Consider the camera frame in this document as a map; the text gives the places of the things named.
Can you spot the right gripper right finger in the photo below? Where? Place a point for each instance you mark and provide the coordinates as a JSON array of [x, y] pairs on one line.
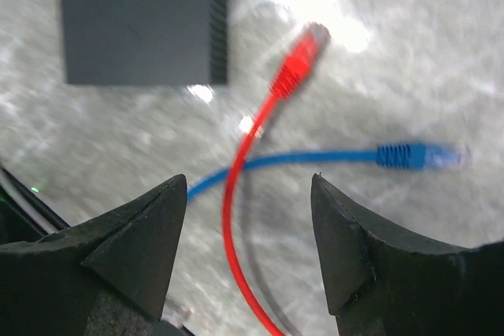
[[383, 279]]

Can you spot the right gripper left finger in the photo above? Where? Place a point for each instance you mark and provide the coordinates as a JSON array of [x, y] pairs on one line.
[[106, 276]]

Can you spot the black network switch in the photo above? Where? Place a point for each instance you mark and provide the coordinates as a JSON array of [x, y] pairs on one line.
[[145, 42]]

